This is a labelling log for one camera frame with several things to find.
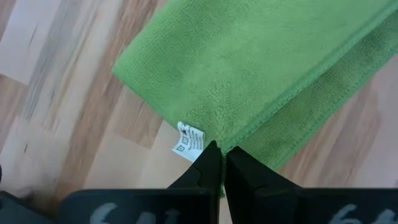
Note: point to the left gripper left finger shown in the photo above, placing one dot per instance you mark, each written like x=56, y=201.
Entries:
x=186, y=202

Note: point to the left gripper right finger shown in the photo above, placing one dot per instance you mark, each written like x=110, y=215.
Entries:
x=264, y=199

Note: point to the green microfiber towel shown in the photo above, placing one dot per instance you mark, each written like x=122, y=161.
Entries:
x=233, y=62

